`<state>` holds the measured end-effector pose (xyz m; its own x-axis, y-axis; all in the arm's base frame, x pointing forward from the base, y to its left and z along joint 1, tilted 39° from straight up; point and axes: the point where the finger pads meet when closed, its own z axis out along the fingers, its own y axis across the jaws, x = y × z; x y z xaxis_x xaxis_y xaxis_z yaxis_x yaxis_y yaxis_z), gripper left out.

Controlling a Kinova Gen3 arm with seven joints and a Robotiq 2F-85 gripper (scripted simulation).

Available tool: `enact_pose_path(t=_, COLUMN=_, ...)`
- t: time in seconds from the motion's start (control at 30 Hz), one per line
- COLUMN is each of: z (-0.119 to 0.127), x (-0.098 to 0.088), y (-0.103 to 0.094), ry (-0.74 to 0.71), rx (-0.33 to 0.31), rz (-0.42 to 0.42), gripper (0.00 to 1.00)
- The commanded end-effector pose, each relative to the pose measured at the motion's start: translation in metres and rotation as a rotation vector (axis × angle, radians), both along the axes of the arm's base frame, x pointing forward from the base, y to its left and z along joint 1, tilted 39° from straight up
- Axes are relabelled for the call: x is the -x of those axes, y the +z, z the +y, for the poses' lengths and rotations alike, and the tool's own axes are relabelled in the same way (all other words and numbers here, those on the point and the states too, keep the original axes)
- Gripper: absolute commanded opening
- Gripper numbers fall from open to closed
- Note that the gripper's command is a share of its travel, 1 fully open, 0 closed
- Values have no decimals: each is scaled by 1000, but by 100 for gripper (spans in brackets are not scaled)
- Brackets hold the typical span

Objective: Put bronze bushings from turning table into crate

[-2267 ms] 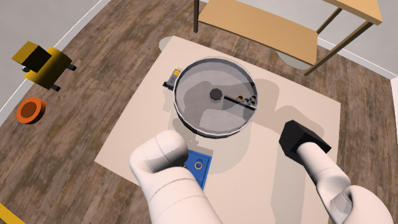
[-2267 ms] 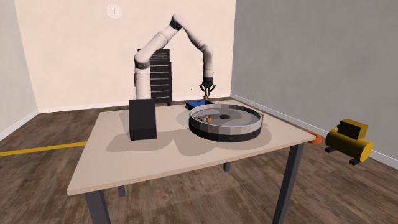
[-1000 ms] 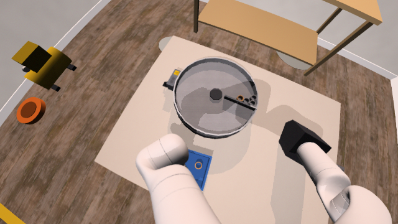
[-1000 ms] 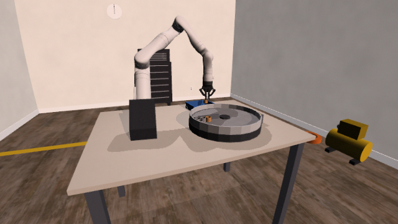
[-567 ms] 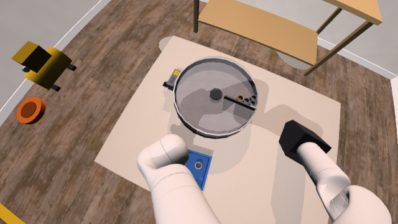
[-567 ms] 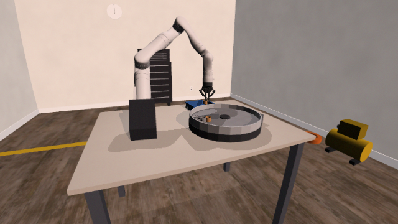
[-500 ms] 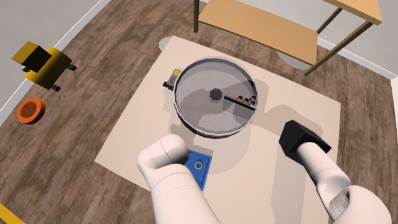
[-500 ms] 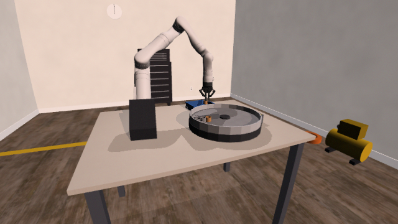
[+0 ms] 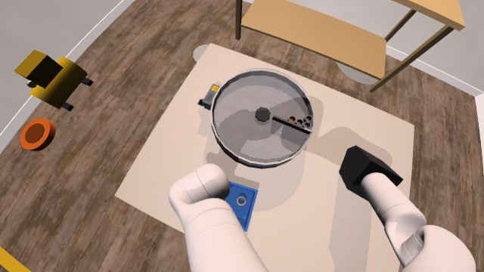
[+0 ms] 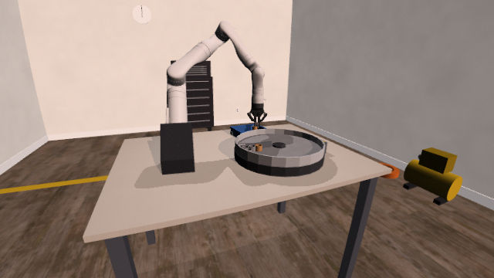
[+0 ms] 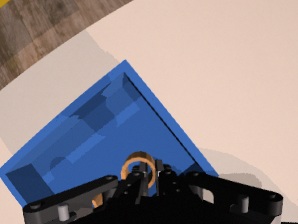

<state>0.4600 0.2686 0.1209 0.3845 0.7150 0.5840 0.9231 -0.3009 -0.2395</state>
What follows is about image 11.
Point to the bronze bushing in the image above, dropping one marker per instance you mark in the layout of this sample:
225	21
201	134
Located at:
97	200
140	156

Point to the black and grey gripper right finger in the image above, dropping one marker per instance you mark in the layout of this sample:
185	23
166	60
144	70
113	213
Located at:
260	205

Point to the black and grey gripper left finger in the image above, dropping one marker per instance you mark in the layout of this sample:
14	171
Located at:
74	203

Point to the blue crate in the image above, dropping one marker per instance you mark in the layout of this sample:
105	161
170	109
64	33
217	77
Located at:
94	135

